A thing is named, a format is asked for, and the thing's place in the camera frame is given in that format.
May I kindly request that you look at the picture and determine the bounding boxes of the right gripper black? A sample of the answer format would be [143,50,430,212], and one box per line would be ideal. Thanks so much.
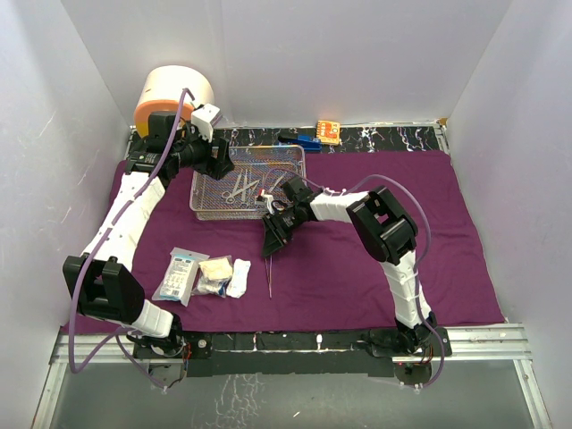
[262,204,304,257]

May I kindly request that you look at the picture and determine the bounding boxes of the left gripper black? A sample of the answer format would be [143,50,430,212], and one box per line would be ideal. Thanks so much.
[172,122,234,181]

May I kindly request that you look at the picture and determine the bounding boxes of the thin metal tweezers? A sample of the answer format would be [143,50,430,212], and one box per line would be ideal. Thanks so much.
[265,256,273,299]

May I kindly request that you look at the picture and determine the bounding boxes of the wire mesh metal tray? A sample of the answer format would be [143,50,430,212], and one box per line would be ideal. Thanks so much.
[189,145,306,221]

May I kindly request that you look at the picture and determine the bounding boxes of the beige bandage roll packet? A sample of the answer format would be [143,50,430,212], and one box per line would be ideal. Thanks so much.
[199,257,233,281]

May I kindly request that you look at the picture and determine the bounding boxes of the small blue white packet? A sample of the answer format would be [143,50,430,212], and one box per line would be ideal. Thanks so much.
[191,275,231,298]

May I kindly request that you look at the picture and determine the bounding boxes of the purple cloth wrap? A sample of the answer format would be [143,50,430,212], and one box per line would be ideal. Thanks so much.
[60,149,506,334]

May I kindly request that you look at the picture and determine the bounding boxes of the round white drawer box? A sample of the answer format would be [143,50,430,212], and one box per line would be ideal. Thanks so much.
[133,65,215,138]

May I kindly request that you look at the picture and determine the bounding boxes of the white gauze packet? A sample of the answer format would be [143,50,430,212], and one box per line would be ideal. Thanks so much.
[152,248,209,307]

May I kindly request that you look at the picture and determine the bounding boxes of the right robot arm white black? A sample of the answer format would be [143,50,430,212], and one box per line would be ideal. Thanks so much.
[257,177,446,357]

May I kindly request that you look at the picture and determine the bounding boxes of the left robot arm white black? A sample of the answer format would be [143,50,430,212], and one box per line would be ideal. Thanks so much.
[63,104,234,357]

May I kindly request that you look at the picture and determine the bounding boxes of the metal surgical scissors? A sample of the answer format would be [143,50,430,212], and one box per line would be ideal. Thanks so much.
[221,170,259,204]

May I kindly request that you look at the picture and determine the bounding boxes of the blue black stapler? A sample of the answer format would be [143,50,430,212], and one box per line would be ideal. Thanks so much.
[278,132,323,153]

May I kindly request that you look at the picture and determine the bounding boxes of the orange small box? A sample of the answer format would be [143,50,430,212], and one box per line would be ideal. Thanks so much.
[315,120,341,146]

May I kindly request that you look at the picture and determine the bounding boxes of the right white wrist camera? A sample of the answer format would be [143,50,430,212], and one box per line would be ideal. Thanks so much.
[255,189,281,214]

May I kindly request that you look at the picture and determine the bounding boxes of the metal scalpel handle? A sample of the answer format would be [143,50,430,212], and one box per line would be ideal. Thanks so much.
[267,174,285,193]

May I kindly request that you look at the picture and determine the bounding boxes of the black base frame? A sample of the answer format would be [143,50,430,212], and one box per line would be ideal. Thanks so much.
[128,328,452,383]

